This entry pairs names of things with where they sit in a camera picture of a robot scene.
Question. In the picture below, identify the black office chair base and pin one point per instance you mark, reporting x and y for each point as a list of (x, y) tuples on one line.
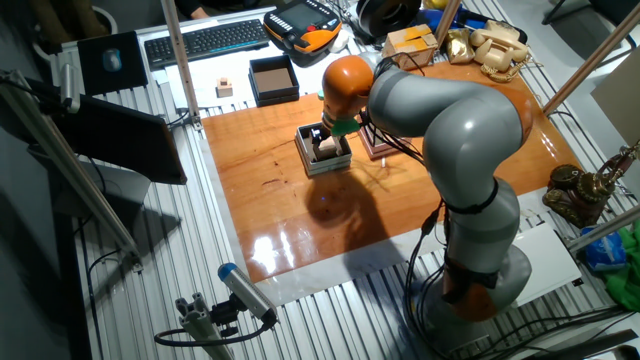
[(615, 7)]

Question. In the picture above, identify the teal edged gift box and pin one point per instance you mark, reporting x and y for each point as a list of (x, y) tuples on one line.
[(306, 160)]

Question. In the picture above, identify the round bin brown inside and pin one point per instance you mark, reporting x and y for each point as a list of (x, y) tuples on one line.
[(65, 20)]

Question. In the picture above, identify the blue black bag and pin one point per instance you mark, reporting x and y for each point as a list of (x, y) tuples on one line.
[(430, 17)]

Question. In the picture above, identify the black keyboard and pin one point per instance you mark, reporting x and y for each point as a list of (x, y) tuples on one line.
[(207, 42)]

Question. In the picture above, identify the aluminium frame strut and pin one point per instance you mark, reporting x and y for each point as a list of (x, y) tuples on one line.
[(595, 55), (605, 227), (181, 60), (447, 20), (75, 175)]

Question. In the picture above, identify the white flat panel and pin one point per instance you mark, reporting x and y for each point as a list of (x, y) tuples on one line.
[(545, 260)]

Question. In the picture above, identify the black camera clamp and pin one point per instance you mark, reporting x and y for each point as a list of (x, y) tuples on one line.
[(224, 315)]

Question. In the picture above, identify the white rounded object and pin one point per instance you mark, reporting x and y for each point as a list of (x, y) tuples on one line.
[(339, 42)]

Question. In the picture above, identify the orange black teach pendant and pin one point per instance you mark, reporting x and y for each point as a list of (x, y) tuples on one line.
[(300, 20)]

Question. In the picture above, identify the white paper sheet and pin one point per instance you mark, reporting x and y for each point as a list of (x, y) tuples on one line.
[(200, 75)]

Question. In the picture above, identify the blue plastic bag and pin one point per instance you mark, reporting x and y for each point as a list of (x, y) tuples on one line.
[(602, 250)]

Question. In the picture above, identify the beige vintage telephone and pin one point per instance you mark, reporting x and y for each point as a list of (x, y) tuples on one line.
[(500, 50)]

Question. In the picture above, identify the short aluminium profile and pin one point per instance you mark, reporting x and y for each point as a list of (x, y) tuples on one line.
[(200, 330)]

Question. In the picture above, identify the beige cardboard panel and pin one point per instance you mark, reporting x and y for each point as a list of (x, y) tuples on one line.
[(620, 95)]

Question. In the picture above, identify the person hand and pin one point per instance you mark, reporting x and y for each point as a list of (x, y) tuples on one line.
[(201, 12)]

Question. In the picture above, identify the gold foil object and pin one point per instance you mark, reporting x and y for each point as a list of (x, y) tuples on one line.
[(459, 47)]

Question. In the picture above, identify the silver camera blue cap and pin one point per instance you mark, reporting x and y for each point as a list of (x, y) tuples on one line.
[(245, 290)]

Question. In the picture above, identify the green cloth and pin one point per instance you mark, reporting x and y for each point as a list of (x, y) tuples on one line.
[(625, 285)]

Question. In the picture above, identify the black flat monitor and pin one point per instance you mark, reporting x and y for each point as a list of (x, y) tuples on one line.
[(125, 140)]

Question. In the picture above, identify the large wooden cube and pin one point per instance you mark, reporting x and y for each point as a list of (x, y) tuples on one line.
[(328, 149)]

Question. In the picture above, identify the black round spool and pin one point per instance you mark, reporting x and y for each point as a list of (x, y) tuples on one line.
[(385, 15)]

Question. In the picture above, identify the small silver camera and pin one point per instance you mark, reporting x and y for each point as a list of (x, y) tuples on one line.
[(70, 87)]

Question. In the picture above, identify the grey flat stand base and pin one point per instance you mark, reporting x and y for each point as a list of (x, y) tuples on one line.
[(115, 192)]

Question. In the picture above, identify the yellow object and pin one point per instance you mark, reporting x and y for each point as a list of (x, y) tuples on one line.
[(435, 4)]

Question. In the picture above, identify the black mouse pad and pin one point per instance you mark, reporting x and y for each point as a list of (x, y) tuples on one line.
[(127, 65)]

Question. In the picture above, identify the antique brass telephone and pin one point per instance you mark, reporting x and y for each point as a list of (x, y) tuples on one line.
[(580, 192)]

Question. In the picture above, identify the pink gift box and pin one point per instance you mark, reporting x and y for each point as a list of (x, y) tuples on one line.
[(375, 150)]

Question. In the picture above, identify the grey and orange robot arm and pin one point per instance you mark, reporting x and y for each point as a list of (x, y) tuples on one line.
[(450, 125)]

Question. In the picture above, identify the stacked wooden cubes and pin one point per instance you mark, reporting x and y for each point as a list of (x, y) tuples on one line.
[(225, 89)]

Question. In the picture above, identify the blue computer mouse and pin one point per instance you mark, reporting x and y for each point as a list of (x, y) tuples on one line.
[(112, 60)]

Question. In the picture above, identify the dark sleeved forearm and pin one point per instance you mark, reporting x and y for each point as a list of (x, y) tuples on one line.
[(225, 4)]

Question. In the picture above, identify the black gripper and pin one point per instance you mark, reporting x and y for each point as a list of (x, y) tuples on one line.
[(330, 134)]

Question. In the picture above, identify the black gift box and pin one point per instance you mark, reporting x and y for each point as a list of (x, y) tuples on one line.
[(274, 80)]

